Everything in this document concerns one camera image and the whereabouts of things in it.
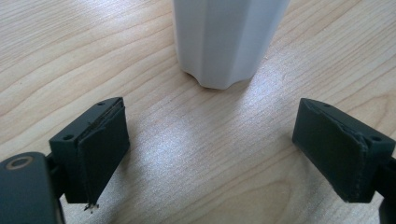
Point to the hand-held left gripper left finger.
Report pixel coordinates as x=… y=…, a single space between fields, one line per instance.
x=93 y=149

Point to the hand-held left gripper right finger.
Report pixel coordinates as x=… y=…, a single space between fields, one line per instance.
x=337 y=149

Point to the white fluted cup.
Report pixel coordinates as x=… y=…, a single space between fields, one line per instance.
x=222 y=40

